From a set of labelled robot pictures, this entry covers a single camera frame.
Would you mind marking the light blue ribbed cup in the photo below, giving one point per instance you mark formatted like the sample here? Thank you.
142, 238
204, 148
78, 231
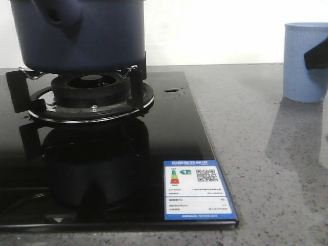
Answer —
299, 83

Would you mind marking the black glass gas stove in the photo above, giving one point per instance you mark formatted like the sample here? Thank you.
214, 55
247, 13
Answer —
102, 176

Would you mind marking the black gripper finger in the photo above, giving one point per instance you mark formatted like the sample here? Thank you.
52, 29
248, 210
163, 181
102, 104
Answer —
316, 58

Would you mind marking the black gas burner head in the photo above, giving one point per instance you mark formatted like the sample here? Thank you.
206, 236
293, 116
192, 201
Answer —
84, 91

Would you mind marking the dark blue cooking pot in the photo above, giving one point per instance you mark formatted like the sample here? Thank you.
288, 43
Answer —
79, 36

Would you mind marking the blue energy label sticker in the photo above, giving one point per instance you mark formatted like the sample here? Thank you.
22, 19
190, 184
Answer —
196, 190

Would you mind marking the black metal pot support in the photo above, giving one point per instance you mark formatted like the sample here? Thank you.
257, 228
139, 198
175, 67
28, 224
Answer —
41, 106

